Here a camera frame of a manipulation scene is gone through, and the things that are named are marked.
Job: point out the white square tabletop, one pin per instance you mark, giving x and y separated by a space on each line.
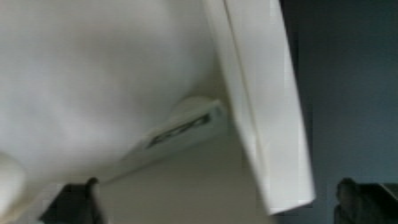
106 59

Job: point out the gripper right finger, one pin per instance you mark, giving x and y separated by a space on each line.
367 203

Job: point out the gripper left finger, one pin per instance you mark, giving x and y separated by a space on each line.
74 207

